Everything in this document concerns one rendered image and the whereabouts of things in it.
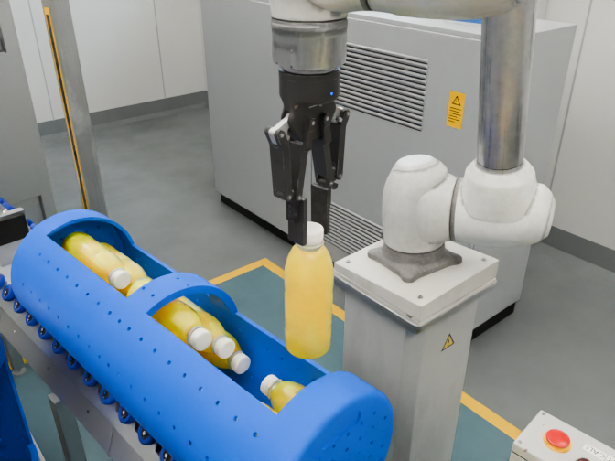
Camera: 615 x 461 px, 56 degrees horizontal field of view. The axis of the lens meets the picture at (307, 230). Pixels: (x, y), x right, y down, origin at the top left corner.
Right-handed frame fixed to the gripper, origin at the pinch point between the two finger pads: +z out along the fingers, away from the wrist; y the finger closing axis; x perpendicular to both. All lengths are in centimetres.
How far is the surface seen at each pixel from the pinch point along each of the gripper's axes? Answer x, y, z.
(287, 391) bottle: -7.3, -2.0, 38.9
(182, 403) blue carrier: -10.3, 17.5, 30.2
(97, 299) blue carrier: -41, 15, 27
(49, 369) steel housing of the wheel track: -69, 19, 60
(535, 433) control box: 29, -23, 37
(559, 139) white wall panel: -73, -282, 80
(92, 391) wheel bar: -49, 17, 55
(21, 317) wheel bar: -87, 17, 55
